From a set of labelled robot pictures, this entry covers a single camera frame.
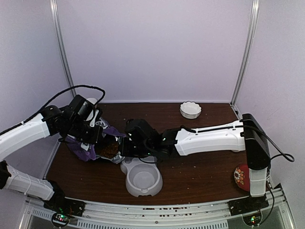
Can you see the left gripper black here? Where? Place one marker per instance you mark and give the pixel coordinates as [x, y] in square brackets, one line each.
[96, 137]

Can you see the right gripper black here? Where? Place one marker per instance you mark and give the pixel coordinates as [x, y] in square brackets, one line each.
[125, 150]

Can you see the purple puppy food bag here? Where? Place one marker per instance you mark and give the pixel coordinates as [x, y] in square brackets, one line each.
[88, 152]

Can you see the grey double pet bowl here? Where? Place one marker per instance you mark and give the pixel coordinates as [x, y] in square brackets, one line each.
[143, 177]

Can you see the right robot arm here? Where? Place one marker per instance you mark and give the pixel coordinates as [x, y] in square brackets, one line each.
[242, 135]

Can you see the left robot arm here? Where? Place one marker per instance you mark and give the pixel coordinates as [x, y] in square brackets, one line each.
[77, 120]

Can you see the small white round bowl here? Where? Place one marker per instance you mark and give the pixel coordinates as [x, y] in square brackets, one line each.
[92, 100]

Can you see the white scalloped bowl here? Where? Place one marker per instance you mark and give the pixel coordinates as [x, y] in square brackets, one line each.
[190, 110]

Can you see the red floral plate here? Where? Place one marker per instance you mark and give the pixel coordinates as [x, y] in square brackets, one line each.
[241, 177]

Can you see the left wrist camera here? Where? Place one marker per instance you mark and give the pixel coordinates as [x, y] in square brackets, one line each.
[94, 116]

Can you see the aluminium front rail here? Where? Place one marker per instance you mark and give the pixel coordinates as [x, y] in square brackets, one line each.
[210, 215]

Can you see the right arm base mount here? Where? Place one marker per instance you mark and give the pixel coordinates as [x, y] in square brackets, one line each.
[250, 208]

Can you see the right aluminium frame post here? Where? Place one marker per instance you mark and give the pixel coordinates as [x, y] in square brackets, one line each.
[247, 50]

